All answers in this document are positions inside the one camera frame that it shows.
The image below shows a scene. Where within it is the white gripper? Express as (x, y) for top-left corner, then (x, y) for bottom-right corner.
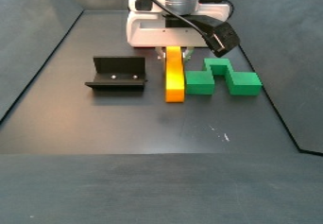
(127, 0), (229, 61)

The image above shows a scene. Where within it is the black angle bracket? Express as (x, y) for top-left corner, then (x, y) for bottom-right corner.
(84, 56), (147, 91)

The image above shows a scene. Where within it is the black cable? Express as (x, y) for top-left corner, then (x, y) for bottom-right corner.
(135, 0), (235, 46)

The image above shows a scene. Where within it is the yellow long block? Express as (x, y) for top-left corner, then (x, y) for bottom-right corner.
(165, 46), (185, 103)

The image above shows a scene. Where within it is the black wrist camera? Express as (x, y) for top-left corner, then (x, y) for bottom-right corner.
(165, 15), (240, 57)

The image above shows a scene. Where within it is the green zigzag block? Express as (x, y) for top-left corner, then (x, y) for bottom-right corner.
(185, 58), (263, 96)

